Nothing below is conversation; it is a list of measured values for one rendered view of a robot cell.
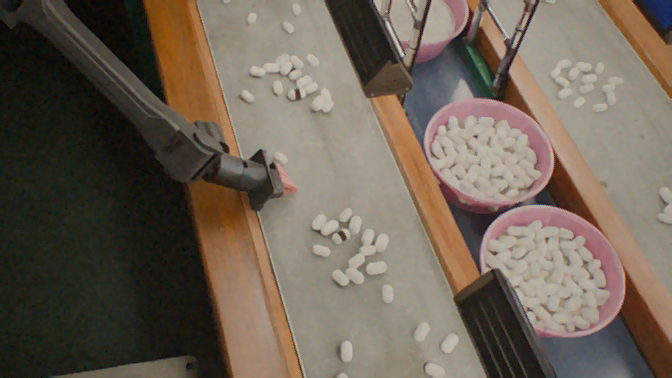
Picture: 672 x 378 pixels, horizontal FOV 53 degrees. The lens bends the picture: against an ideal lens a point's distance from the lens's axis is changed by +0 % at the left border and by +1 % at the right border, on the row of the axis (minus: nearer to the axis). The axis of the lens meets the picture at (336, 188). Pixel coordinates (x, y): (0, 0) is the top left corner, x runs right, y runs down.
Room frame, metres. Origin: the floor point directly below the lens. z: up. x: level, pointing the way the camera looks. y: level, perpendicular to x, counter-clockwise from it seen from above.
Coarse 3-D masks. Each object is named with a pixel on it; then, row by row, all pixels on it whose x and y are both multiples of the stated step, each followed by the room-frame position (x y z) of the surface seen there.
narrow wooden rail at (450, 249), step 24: (384, 96) 0.98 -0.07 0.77; (384, 120) 0.92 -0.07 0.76; (408, 144) 0.87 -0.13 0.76; (408, 168) 0.81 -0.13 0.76; (432, 192) 0.76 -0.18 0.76; (432, 216) 0.70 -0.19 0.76; (432, 240) 0.66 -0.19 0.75; (456, 240) 0.66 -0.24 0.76; (456, 264) 0.61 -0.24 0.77; (456, 288) 0.56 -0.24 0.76
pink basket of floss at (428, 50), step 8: (448, 0) 1.36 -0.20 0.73; (456, 0) 1.35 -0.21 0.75; (464, 0) 1.33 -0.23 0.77; (456, 8) 1.33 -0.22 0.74; (464, 8) 1.31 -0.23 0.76; (456, 16) 1.32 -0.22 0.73; (464, 16) 1.28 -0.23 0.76; (456, 24) 1.29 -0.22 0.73; (464, 24) 1.25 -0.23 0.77; (456, 32) 1.21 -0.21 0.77; (400, 40) 1.16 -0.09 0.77; (440, 40) 1.18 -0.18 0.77; (448, 40) 1.19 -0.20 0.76; (424, 48) 1.17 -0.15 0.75; (432, 48) 1.18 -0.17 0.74; (440, 48) 1.21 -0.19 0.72; (424, 56) 1.19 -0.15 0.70; (432, 56) 1.21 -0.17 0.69
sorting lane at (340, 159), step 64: (256, 0) 1.24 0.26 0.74; (320, 0) 1.28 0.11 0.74; (256, 64) 1.04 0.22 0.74; (320, 64) 1.07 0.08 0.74; (256, 128) 0.86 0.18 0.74; (320, 128) 0.89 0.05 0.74; (320, 192) 0.73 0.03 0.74; (384, 192) 0.76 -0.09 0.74; (384, 256) 0.61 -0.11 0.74; (320, 320) 0.47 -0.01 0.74; (384, 320) 0.49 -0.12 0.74; (448, 320) 0.51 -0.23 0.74
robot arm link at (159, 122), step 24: (48, 0) 0.78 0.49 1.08; (24, 24) 0.76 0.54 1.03; (48, 24) 0.75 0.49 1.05; (72, 24) 0.76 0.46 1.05; (72, 48) 0.73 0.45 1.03; (96, 48) 0.74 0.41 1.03; (96, 72) 0.70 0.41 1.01; (120, 72) 0.71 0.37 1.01; (120, 96) 0.68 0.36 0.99; (144, 96) 0.69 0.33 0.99; (144, 120) 0.66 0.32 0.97; (168, 120) 0.66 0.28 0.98; (168, 144) 0.65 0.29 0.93; (192, 144) 0.63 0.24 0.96; (168, 168) 0.61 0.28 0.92; (192, 168) 0.62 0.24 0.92
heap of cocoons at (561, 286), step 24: (504, 240) 0.69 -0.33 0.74; (528, 240) 0.70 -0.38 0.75; (552, 240) 0.71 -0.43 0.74; (576, 240) 0.72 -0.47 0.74; (504, 264) 0.65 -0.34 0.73; (528, 264) 0.65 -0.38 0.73; (552, 264) 0.66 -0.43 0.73; (576, 264) 0.67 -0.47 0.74; (600, 264) 0.68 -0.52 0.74; (528, 288) 0.60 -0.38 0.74; (552, 288) 0.61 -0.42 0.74; (576, 288) 0.61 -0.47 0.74; (600, 288) 0.63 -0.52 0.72; (528, 312) 0.55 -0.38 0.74; (552, 312) 0.57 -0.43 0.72; (576, 312) 0.57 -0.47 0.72
